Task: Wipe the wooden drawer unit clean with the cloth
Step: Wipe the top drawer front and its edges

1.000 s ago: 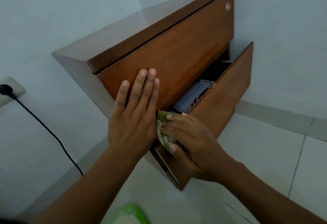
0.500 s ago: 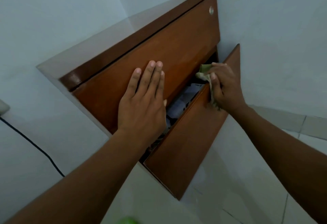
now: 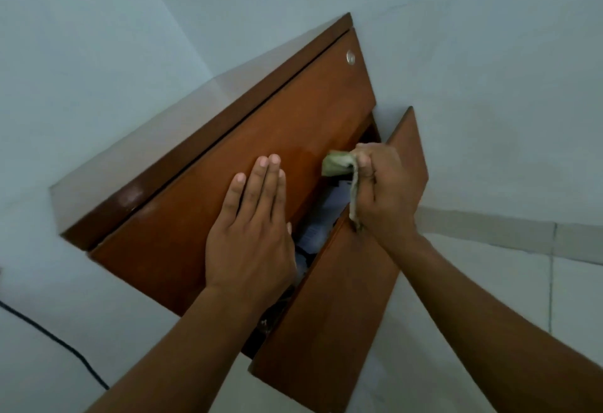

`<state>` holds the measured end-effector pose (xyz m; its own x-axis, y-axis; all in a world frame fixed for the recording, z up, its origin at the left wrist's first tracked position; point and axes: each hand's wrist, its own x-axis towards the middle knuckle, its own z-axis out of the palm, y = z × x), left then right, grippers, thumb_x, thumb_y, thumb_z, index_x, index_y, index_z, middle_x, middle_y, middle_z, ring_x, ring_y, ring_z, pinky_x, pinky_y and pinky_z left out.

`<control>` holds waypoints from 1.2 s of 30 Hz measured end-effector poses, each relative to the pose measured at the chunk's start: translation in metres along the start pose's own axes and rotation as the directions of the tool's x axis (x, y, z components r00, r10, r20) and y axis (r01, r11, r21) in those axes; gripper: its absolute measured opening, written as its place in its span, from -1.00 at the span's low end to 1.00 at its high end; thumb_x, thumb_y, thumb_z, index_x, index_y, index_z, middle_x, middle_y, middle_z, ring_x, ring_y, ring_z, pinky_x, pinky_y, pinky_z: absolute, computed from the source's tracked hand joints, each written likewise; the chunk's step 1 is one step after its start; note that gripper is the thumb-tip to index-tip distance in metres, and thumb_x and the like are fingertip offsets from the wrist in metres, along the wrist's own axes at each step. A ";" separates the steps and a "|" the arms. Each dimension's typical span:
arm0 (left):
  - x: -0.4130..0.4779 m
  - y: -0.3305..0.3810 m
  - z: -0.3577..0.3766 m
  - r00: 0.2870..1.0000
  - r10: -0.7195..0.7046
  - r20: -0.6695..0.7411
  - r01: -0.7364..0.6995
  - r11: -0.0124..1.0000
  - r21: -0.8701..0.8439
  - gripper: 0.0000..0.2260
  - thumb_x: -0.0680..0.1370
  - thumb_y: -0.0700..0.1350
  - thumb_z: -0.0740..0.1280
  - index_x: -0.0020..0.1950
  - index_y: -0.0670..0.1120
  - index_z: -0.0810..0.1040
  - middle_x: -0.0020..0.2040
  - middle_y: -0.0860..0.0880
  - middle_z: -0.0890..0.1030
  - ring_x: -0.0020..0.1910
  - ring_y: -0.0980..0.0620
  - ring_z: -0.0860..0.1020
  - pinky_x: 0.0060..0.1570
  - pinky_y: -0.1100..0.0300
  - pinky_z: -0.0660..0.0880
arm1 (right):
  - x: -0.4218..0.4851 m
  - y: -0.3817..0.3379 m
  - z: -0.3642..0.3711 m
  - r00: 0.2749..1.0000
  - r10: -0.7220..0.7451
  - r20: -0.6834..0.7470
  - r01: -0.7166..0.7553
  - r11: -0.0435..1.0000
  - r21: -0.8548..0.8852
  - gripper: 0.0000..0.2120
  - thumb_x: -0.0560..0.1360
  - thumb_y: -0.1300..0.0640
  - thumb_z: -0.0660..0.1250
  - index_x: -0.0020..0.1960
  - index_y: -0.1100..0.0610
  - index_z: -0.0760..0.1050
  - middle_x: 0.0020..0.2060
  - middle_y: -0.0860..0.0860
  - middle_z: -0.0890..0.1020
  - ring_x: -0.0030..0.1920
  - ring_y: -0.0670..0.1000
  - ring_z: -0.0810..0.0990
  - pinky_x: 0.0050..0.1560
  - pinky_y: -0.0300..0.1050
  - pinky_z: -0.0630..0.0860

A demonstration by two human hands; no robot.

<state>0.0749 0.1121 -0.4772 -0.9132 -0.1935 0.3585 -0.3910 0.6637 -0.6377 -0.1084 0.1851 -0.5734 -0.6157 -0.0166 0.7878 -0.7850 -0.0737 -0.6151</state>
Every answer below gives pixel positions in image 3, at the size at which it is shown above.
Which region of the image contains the person's left hand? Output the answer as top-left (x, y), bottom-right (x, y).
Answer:
top-left (204, 154), bottom-right (297, 307)

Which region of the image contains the person's right hand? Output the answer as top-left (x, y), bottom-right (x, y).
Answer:
top-left (351, 142), bottom-right (421, 252)

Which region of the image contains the green and white cloth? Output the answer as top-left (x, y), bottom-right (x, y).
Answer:
top-left (322, 150), bottom-right (364, 232)

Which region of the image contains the person's left forearm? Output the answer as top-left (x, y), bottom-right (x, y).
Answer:
top-left (85, 284), bottom-right (280, 413)

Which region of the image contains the person's right forearm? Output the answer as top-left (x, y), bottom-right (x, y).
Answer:
top-left (387, 234), bottom-right (603, 413)

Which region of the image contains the lockable wooden drawer front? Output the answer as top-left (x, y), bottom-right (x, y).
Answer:
top-left (89, 29), bottom-right (378, 318)

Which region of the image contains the brown wooden drawer cabinet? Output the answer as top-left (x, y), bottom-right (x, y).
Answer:
top-left (60, 12), bottom-right (383, 361)

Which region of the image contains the clear glass cabinet top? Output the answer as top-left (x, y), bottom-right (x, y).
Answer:
top-left (49, 14), bottom-right (352, 234)

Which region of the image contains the black cable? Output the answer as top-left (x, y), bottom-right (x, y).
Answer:
top-left (0, 301), bottom-right (110, 391)

